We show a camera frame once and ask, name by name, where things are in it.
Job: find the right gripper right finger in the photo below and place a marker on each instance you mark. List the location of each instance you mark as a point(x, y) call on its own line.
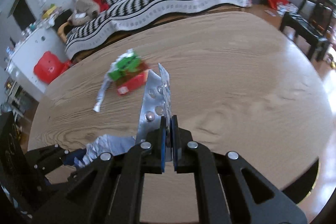
point(180, 151)

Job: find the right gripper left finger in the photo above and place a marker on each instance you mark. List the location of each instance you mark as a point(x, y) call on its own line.
point(155, 160)

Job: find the blue white wrapper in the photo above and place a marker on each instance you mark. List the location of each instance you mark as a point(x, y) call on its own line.
point(114, 145)

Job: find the silver pill blister pack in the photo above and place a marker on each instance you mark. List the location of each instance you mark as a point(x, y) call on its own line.
point(156, 103)

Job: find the black round trash bin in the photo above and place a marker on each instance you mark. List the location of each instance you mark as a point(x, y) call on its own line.
point(302, 187)

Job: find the silver foil wrapper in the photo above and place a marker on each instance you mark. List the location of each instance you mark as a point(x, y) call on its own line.
point(101, 93)

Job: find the red green snack package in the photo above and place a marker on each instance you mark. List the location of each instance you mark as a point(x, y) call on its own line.
point(128, 72)

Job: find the wooden oval table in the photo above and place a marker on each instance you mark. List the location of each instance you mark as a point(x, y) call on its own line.
point(237, 84)

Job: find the red plastic stool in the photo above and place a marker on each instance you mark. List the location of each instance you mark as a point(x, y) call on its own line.
point(49, 67)

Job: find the white cabinet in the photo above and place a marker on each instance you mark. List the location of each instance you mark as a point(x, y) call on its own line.
point(27, 54)

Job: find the plush toy on sofa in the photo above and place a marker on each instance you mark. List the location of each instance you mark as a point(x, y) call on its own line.
point(85, 11)

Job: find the black wooden chair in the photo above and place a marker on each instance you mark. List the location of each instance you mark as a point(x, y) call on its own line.
point(311, 21)

